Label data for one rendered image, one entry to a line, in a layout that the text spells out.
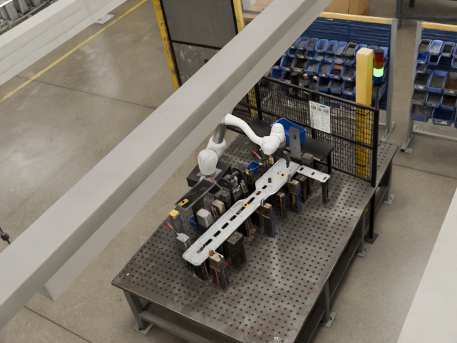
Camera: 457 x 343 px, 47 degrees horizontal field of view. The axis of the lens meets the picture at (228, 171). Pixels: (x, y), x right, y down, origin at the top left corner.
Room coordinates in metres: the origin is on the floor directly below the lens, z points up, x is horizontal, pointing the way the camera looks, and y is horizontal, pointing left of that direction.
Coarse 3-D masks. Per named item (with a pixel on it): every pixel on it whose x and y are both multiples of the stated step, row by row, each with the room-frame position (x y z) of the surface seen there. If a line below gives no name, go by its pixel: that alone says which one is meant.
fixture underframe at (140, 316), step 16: (384, 176) 3.89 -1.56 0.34; (384, 192) 3.79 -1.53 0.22; (368, 224) 3.41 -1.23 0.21; (352, 240) 3.24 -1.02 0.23; (352, 256) 3.08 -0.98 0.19; (336, 272) 2.91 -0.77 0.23; (336, 288) 2.78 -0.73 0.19; (144, 304) 2.97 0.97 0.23; (320, 304) 2.61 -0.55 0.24; (144, 320) 2.89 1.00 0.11; (160, 320) 2.77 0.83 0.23; (320, 320) 2.61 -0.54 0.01; (192, 336) 2.55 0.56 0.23; (304, 336) 2.35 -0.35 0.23
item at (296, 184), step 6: (294, 180) 3.32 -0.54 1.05; (288, 186) 3.32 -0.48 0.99; (294, 186) 3.27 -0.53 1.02; (294, 192) 3.28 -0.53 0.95; (300, 192) 3.29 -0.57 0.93; (294, 198) 3.31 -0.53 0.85; (294, 204) 3.29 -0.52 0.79; (300, 204) 3.28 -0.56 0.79; (294, 210) 3.29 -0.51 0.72; (300, 210) 3.27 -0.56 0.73
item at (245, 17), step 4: (260, 0) 7.15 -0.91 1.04; (264, 0) 7.13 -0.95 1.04; (268, 0) 7.11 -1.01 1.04; (272, 0) 7.08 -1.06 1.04; (256, 4) 7.04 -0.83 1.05; (260, 4) 7.01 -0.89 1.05; (264, 4) 6.99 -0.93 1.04; (268, 4) 6.97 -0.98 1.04; (252, 8) 6.93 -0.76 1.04; (256, 8) 6.91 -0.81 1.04; (260, 8) 6.88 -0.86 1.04; (264, 8) 6.86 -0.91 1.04; (244, 16) 6.72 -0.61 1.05; (248, 16) 6.70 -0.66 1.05; (252, 16) 6.68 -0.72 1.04; (248, 20) 6.67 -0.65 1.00; (268, 76) 6.56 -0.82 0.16; (276, 84) 6.48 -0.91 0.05
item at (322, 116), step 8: (312, 104) 3.85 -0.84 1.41; (320, 104) 3.79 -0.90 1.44; (320, 112) 3.79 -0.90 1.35; (328, 112) 3.73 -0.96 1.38; (312, 120) 3.86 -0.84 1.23; (320, 120) 3.80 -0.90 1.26; (328, 120) 3.73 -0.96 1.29; (312, 128) 3.86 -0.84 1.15; (320, 128) 3.80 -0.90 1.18; (328, 128) 3.74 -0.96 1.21
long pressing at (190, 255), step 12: (276, 168) 3.58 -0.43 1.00; (288, 168) 3.54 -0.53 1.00; (264, 180) 3.45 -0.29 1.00; (276, 180) 3.41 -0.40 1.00; (264, 192) 3.30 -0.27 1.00; (276, 192) 3.28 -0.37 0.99; (240, 204) 3.21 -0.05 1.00; (252, 204) 3.18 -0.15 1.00; (228, 216) 3.09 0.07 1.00; (240, 216) 3.07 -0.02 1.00; (216, 228) 2.99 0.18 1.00; (228, 228) 2.96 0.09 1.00; (204, 240) 2.88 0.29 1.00; (216, 240) 2.86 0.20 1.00; (192, 252) 2.78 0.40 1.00; (204, 252) 2.75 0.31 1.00; (192, 264) 2.67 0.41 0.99
